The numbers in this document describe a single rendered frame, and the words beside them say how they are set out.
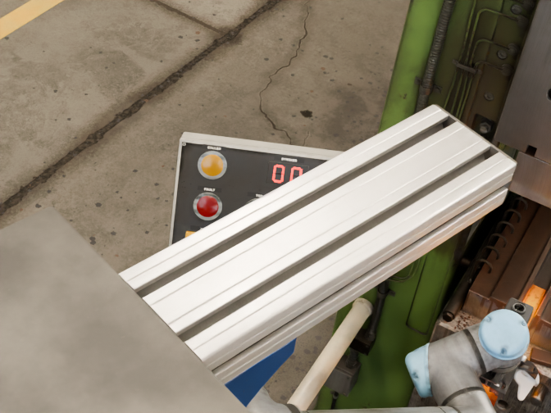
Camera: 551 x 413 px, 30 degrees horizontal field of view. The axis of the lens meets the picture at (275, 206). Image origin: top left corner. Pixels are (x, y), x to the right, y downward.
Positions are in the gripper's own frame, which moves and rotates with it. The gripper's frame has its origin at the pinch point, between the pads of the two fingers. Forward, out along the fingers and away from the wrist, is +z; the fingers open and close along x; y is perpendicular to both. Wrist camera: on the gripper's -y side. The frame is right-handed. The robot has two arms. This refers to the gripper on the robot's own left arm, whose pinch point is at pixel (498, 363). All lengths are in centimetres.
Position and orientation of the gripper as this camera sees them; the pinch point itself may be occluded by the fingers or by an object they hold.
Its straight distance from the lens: 196.1
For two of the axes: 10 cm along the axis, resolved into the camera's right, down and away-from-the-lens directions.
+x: 8.7, 4.0, -2.9
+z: 1.5, 3.3, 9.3
